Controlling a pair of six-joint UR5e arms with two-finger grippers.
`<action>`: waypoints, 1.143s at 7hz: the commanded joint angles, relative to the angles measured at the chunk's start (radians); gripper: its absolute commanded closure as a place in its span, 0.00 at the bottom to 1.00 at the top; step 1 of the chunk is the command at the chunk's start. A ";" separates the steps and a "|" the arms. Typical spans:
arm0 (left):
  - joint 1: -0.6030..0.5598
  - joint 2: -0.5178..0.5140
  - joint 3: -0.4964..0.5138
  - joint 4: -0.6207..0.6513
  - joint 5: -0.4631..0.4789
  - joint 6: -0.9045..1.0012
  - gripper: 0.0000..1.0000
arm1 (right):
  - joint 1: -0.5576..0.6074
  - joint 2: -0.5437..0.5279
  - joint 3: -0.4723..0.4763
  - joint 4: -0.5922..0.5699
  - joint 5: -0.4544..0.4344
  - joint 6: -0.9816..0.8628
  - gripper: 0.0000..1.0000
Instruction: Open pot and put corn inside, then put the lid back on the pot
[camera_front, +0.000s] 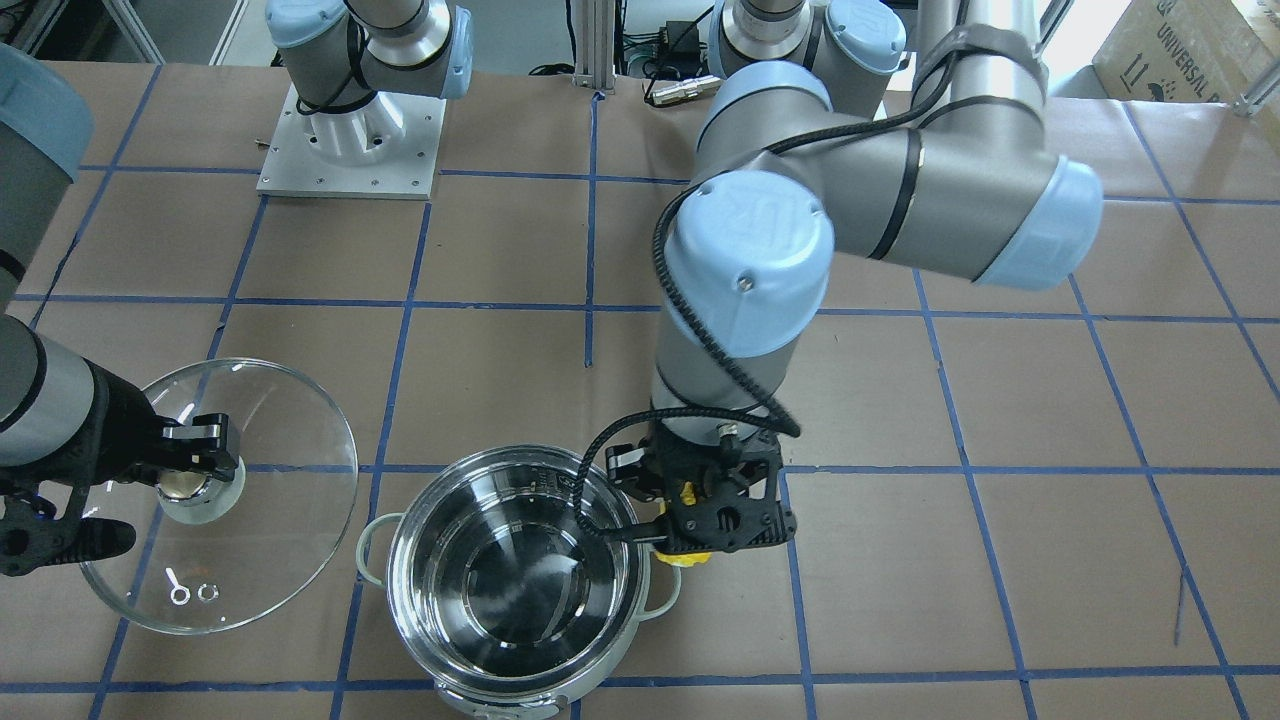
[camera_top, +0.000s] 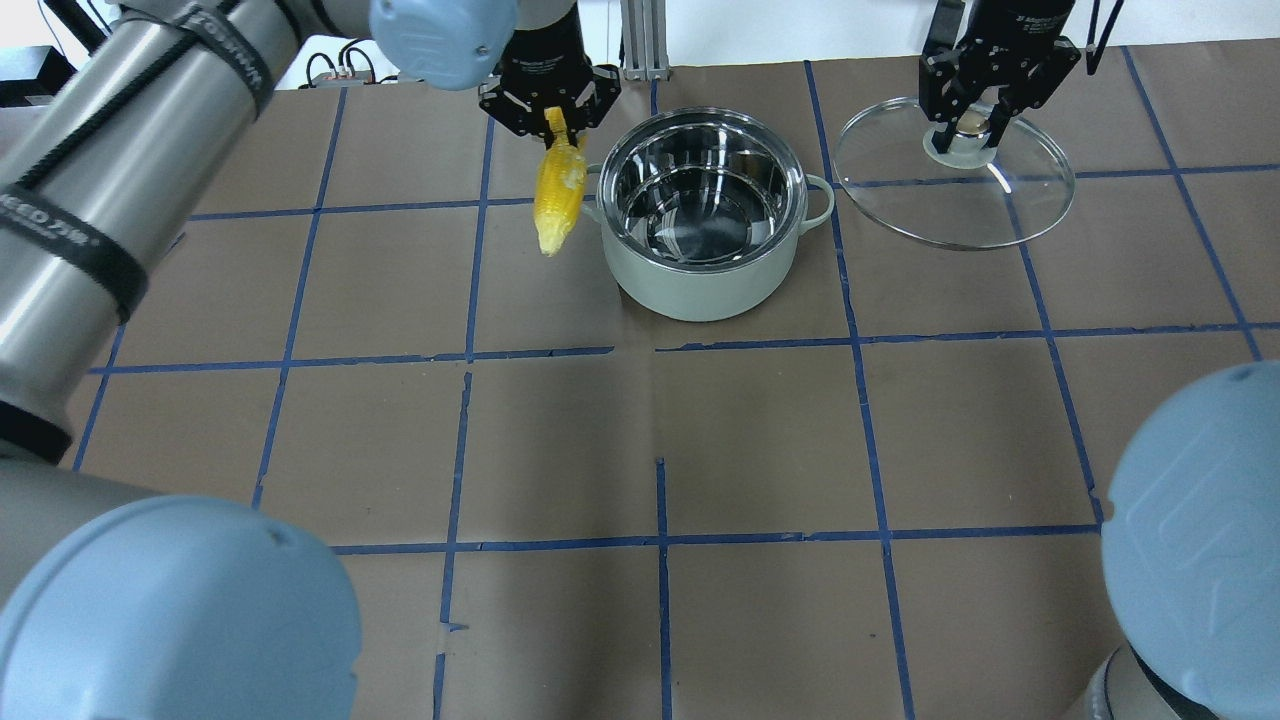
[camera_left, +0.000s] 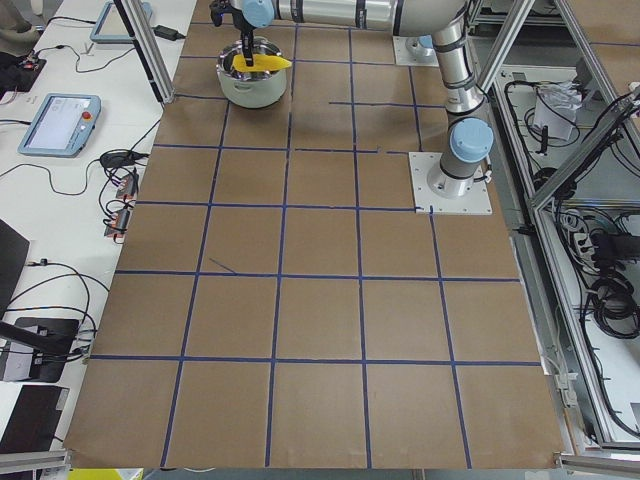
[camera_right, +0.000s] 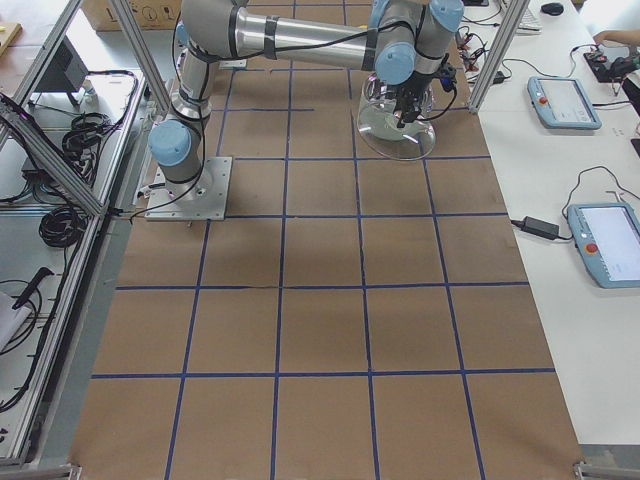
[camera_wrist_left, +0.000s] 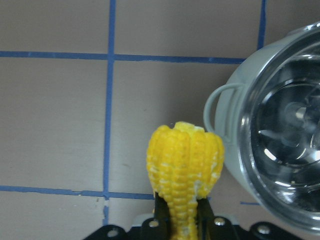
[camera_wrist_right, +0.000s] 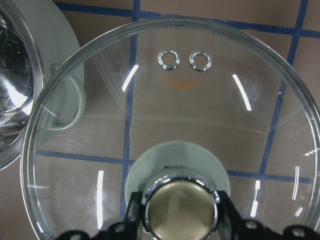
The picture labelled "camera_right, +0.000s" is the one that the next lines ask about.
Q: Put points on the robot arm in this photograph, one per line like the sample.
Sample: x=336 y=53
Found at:
x=403 y=48

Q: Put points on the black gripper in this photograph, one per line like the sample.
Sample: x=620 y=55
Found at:
x=413 y=93

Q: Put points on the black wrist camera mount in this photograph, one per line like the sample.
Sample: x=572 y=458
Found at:
x=446 y=74

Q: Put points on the glass pot lid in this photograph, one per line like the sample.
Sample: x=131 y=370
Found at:
x=381 y=125

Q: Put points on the black power adapter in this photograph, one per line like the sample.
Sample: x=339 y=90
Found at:
x=540 y=228

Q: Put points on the upper teach pendant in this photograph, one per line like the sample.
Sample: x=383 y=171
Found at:
x=562 y=104

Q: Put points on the aluminium frame post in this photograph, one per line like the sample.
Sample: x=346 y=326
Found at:
x=497 y=51

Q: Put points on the lower teach pendant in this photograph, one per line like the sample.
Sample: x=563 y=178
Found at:
x=606 y=236

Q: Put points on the black computer mouse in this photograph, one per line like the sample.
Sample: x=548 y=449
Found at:
x=552 y=8

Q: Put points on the teach pendant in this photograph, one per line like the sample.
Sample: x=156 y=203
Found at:
x=606 y=236
x=562 y=104

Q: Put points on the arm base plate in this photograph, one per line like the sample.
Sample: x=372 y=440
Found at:
x=207 y=200

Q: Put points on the cardboard box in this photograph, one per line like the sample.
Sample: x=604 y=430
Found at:
x=149 y=14

